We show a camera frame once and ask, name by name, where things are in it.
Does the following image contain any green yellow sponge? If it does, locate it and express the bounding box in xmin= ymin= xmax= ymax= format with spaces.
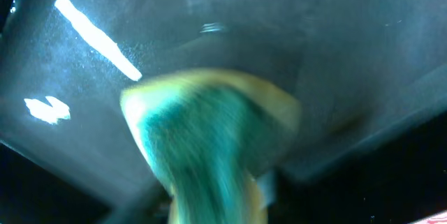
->
xmin=120 ymin=68 xmax=302 ymax=223

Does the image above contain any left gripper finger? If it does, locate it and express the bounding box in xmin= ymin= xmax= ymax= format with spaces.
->
xmin=256 ymin=170 xmax=277 ymax=208

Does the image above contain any black rectangular tray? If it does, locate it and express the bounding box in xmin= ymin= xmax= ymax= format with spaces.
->
xmin=0 ymin=0 xmax=447 ymax=224

